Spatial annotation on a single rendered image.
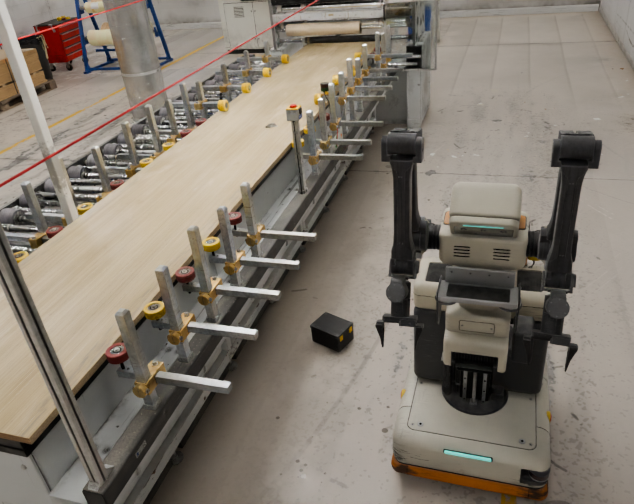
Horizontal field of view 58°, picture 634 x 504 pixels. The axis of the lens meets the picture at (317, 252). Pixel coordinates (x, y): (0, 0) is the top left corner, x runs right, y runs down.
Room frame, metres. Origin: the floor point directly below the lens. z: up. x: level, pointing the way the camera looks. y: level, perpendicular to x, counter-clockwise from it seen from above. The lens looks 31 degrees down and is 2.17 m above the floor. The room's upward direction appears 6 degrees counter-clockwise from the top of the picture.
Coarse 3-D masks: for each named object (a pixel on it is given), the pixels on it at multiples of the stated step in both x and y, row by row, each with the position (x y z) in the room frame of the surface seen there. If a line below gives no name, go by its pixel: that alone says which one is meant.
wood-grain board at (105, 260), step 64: (320, 64) 5.41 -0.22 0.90; (256, 128) 3.80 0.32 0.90; (128, 192) 2.95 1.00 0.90; (192, 192) 2.86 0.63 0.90; (64, 256) 2.30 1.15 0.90; (128, 256) 2.24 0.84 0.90; (192, 256) 2.20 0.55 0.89; (0, 320) 1.85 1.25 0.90; (64, 320) 1.80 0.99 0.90; (0, 384) 1.47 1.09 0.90
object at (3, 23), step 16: (0, 0) 2.70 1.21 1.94; (0, 16) 2.67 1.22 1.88; (0, 32) 2.68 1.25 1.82; (16, 48) 2.69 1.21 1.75; (16, 64) 2.67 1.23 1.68; (16, 80) 2.69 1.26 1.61; (32, 96) 2.69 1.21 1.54; (32, 112) 2.68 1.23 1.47; (48, 144) 2.68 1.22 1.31; (48, 160) 2.68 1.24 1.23; (64, 176) 2.71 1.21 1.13; (64, 192) 2.68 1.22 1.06; (64, 208) 2.68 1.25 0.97
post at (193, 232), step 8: (192, 232) 1.96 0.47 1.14; (192, 240) 1.96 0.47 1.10; (200, 240) 1.98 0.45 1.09; (192, 248) 1.96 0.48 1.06; (200, 248) 1.97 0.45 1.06; (200, 256) 1.96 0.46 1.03; (200, 264) 1.96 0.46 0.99; (200, 272) 1.96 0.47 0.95; (208, 272) 1.98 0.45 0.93; (200, 280) 1.96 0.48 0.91; (208, 280) 1.97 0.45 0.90; (200, 288) 1.97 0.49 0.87; (208, 288) 1.96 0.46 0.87; (208, 304) 1.96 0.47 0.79; (208, 312) 1.96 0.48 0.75; (216, 312) 1.98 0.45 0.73
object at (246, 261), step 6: (210, 258) 2.28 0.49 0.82; (216, 258) 2.26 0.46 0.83; (222, 258) 2.26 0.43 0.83; (246, 258) 2.23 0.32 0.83; (252, 258) 2.23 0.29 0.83; (258, 258) 2.22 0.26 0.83; (264, 258) 2.21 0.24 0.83; (246, 264) 2.22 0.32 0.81; (252, 264) 2.21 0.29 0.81; (258, 264) 2.20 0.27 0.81; (264, 264) 2.19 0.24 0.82; (270, 264) 2.18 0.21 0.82; (276, 264) 2.17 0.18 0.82; (282, 264) 2.16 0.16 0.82; (288, 264) 2.15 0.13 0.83; (294, 264) 2.14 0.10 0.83
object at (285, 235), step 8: (232, 232) 2.51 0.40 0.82; (240, 232) 2.50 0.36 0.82; (264, 232) 2.46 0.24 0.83; (272, 232) 2.45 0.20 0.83; (280, 232) 2.44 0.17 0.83; (288, 232) 2.43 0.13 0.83; (296, 232) 2.42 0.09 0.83; (296, 240) 2.40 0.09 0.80; (304, 240) 2.38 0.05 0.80; (312, 240) 2.37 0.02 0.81
